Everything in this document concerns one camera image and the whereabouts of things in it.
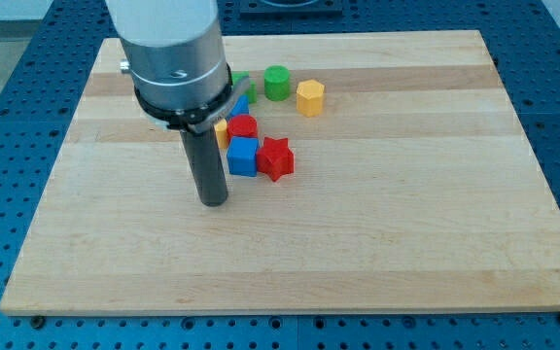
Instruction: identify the blue block behind arm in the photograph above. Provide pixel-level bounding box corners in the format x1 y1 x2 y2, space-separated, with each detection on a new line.
228 95 250 119

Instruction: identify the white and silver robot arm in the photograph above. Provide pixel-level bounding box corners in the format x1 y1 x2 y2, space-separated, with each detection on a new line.
106 0 250 133

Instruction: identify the red star block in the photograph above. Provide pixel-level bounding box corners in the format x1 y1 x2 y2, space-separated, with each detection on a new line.
256 136 295 182

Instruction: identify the yellow heart block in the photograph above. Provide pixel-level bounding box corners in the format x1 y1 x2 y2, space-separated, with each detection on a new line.
214 119 229 150

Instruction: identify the green star block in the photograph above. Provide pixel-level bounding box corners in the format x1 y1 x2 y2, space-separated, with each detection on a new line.
231 71 258 104

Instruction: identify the blue cube block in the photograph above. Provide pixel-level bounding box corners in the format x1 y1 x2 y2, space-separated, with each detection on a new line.
227 136 259 177

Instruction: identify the red cylinder block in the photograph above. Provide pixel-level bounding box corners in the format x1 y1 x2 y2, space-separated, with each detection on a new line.
227 114 258 139

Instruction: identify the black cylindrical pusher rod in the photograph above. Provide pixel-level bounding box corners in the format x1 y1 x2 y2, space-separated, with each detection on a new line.
180 129 228 207

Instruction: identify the yellow hexagon block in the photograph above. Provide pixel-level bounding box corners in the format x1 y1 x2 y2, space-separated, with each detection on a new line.
296 80 325 117

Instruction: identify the green cylinder block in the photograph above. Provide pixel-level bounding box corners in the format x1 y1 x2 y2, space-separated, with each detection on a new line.
263 65 291 101

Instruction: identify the wooden board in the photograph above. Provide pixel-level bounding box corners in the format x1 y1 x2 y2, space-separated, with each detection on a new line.
0 30 560 316

